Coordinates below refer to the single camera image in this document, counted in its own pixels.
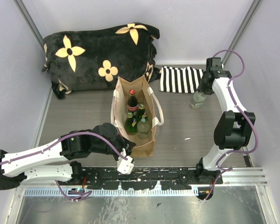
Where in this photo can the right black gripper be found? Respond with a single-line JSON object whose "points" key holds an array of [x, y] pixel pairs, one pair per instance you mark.
{"points": [[201, 88]]}

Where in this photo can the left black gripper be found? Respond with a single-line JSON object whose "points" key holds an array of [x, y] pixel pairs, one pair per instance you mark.
{"points": [[124, 142]]}

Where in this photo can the clear glass bottle back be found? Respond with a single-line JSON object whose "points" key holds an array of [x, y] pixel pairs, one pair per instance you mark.
{"points": [[197, 100]]}

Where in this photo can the green glass bottle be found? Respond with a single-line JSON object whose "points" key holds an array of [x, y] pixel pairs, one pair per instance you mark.
{"points": [[130, 124], [141, 113]]}

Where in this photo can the clear bottle green cap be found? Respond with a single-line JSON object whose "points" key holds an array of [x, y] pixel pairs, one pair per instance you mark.
{"points": [[143, 128]]}

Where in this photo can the brown burlap canvas bag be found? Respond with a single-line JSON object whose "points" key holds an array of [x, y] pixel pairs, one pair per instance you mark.
{"points": [[144, 94]]}

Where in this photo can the Coca-Cola glass bottle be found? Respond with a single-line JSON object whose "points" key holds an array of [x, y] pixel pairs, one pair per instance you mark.
{"points": [[132, 104]]}

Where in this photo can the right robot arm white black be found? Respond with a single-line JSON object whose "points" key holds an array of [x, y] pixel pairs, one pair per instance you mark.
{"points": [[234, 129]]}

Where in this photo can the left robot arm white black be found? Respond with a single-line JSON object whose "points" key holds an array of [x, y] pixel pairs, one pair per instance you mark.
{"points": [[57, 160]]}

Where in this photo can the black white striped cloth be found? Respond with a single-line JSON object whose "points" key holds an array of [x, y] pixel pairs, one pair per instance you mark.
{"points": [[180, 80]]}

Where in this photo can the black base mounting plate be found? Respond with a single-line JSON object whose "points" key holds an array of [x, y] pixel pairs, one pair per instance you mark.
{"points": [[175, 178]]}

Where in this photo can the black floral plush blanket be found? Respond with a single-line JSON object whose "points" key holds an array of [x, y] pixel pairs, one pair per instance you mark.
{"points": [[95, 59]]}

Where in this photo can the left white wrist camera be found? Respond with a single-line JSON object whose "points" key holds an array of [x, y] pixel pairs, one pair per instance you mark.
{"points": [[125, 166]]}

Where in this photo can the aluminium frame rail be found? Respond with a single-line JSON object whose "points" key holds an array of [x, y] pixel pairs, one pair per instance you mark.
{"points": [[161, 195]]}

